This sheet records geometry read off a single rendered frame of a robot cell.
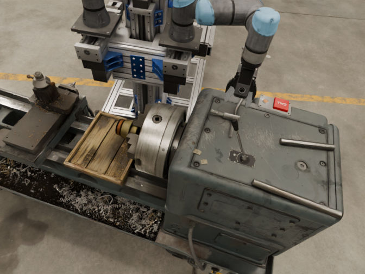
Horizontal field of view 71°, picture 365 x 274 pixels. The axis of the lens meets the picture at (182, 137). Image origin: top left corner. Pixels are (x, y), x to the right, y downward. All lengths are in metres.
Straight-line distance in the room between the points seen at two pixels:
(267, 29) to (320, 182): 0.53
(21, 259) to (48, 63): 2.08
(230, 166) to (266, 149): 0.16
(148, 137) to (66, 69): 2.38
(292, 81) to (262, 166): 2.56
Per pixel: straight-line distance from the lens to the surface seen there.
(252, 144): 0.98
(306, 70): 3.70
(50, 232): 2.24
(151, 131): 0.99
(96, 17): 1.62
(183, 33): 1.50
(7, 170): 1.87
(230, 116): 1.01
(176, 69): 1.48
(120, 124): 1.16
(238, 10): 0.89
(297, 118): 1.14
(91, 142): 1.41
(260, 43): 0.84
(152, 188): 1.26
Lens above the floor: 2.02
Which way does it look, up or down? 54 degrees down
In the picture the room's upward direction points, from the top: 8 degrees clockwise
